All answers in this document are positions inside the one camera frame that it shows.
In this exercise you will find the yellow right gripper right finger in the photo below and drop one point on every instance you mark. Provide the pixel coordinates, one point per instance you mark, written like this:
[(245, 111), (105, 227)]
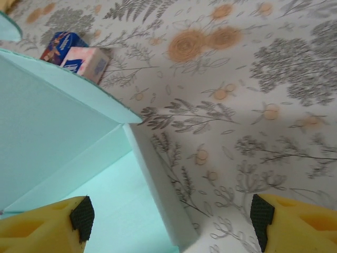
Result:
[(297, 226)]

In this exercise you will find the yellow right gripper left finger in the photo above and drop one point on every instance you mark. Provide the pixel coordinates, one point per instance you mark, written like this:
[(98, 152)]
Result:
[(39, 229)]

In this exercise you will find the mint green paper box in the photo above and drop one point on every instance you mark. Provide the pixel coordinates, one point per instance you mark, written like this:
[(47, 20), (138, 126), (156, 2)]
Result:
[(52, 118)]

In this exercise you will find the pink tissue pack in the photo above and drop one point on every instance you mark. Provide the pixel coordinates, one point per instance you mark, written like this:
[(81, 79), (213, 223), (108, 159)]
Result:
[(87, 63)]

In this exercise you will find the blue tissue pack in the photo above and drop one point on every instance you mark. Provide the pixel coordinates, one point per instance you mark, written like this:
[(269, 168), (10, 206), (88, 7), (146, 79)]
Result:
[(63, 43)]

